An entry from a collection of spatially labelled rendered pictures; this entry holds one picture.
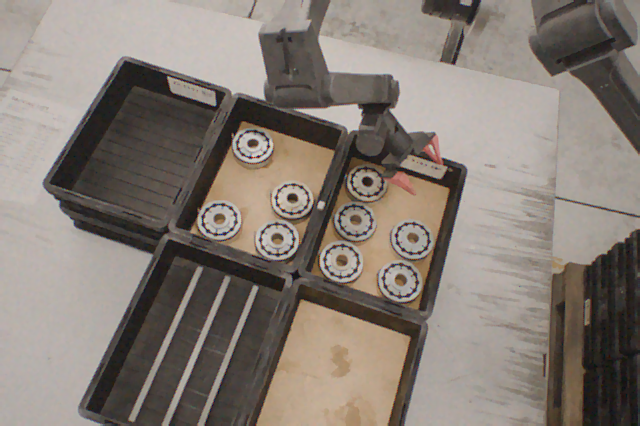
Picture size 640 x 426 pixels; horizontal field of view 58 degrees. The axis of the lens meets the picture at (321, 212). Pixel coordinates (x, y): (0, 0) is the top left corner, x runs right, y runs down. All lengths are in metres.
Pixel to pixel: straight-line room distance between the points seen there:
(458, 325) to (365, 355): 0.31
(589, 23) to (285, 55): 0.39
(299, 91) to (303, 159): 0.65
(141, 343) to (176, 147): 0.49
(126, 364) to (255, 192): 0.49
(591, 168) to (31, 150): 2.18
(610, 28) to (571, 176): 1.95
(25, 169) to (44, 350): 0.50
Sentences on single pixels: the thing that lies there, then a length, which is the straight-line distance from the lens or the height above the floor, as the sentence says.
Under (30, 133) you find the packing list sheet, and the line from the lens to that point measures 1.79.
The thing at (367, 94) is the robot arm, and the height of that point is 1.23.
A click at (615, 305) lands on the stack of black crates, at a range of 2.10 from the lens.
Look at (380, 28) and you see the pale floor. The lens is 2.92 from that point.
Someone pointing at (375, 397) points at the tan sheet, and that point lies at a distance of 1.30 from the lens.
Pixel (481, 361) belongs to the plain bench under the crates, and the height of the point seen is 0.70.
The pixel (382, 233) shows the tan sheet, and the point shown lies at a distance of 1.41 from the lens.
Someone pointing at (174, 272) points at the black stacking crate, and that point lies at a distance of 1.37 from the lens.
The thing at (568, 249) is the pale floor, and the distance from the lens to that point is 2.55.
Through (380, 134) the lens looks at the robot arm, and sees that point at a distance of 1.18.
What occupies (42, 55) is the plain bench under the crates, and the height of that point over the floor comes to 0.70.
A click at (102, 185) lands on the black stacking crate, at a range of 1.49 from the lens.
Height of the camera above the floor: 2.10
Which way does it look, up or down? 65 degrees down
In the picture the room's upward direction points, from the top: 10 degrees clockwise
